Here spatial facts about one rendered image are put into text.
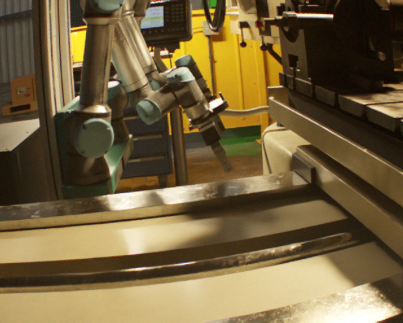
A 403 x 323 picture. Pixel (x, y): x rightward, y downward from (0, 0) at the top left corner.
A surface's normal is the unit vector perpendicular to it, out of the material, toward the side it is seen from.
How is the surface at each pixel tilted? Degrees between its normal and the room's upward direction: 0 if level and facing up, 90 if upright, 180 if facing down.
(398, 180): 90
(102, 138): 98
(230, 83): 90
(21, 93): 90
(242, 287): 0
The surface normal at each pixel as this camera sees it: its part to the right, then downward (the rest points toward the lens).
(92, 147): 0.38, 0.34
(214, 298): -0.08, -0.96
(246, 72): 0.17, 0.25
